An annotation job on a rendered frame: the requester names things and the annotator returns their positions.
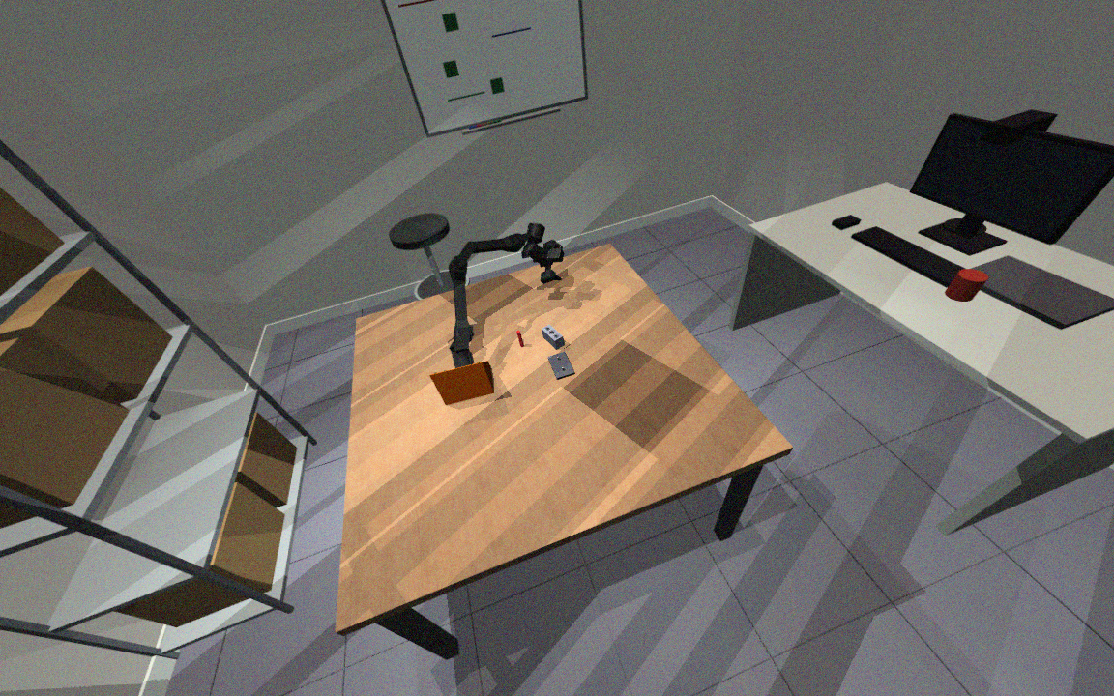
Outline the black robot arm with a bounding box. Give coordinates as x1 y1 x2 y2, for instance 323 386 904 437
449 223 564 367

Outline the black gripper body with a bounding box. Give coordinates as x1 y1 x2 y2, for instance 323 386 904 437
532 241 557 284

